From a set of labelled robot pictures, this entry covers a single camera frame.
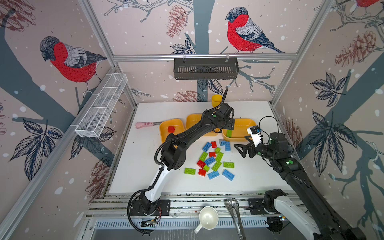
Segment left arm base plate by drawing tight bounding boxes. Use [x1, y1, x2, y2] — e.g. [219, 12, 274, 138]
[128, 200, 171, 217]

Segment yellow bin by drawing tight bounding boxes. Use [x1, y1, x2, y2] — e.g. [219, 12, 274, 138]
[186, 114, 219, 137]
[222, 118, 257, 142]
[159, 119, 186, 143]

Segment white wire mesh basket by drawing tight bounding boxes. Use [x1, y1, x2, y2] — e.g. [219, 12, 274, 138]
[75, 73, 128, 138]

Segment black hanging basket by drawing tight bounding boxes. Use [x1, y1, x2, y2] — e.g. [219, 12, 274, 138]
[174, 58, 239, 80]

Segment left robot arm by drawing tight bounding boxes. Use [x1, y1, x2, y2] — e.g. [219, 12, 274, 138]
[127, 90, 235, 216]

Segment yellow plastic goblet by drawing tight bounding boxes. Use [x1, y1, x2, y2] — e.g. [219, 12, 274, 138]
[212, 95, 223, 108]

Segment pink handled utensil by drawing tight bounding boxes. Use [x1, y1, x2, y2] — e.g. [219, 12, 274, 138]
[135, 122, 162, 129]

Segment blue lego brick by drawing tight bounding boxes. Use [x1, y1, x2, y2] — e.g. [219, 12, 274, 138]
[222, 170, 235, 181]
[203, 142, 212, 152]
[205, 157, 216, 166]
[208, 171, 220, 180]

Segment metal tongs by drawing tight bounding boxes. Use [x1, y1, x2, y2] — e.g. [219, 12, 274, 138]
[224, 198, 246, 240]

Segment green flat lego brick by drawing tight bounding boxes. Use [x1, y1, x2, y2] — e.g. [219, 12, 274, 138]
[184, 168, 196, 175]

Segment white measuring cup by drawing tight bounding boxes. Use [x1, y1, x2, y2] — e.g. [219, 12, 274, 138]
[194, 206, 219, 234]

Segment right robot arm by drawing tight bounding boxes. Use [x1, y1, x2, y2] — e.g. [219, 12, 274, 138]
[234, 126, 367, 240]

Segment green long lego brick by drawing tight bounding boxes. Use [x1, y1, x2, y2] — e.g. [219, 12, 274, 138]
[212, 161, 222, 172]

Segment middle yellow bin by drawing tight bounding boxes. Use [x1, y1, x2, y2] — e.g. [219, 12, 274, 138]
[186, 114, 219, 137]

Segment right yellow bin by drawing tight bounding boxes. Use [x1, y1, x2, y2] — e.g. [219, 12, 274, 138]
[222, 118, 257, 142]

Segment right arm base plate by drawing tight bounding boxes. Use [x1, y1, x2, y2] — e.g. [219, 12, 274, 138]
[248, 198, 269, 215]

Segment red lego brick front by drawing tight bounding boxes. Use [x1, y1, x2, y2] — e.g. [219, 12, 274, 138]
[198, 169, 207, 177]

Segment red lego brick hollow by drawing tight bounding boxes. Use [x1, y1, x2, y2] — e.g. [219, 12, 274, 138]
[197, 160, 206, 169]

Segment left yellow bin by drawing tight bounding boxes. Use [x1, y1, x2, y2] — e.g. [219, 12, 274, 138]
[159, 119, 186, 143]

